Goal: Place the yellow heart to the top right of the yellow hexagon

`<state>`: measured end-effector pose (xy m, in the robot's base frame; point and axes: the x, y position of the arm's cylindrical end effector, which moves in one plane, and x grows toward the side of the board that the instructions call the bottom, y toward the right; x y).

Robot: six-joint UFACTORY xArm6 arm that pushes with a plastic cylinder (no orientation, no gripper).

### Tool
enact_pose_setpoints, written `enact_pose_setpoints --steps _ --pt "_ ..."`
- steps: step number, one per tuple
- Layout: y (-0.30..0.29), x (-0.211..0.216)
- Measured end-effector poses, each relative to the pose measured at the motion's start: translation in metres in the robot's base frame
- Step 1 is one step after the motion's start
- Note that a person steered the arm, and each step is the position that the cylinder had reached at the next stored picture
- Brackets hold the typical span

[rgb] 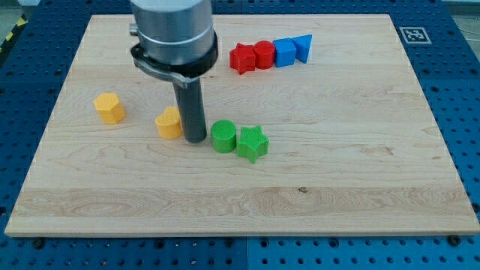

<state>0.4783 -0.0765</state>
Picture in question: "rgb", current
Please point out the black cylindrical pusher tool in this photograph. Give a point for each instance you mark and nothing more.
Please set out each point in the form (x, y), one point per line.
(190, 105)

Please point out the red star block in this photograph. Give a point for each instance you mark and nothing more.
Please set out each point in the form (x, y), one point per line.
(242, 58)

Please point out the yellow heart block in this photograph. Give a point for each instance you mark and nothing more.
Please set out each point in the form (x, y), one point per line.
(169, 124)

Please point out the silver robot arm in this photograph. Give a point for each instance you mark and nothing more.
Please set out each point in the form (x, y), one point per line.
(177, 44)

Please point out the blue triangle block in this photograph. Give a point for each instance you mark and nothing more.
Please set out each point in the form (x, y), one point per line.
(303, 46)

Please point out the white fiducial marker tag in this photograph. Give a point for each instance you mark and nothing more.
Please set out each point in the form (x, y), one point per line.
(415, 35)

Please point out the wooden board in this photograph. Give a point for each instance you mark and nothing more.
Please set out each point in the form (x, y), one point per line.
(317, 126)

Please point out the blue cube block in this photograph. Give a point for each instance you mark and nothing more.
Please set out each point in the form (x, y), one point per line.
(285, 52)

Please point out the red cylinder block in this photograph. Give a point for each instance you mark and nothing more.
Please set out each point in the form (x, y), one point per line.
(265, 54)

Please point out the green star block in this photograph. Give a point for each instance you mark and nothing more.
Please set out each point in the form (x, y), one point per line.
(252, 144)

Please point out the green cylinder block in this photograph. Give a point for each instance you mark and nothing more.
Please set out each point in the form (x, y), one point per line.
(223, 134)

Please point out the yellow hexagon block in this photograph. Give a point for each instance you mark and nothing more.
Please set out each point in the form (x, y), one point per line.
(109, 108)

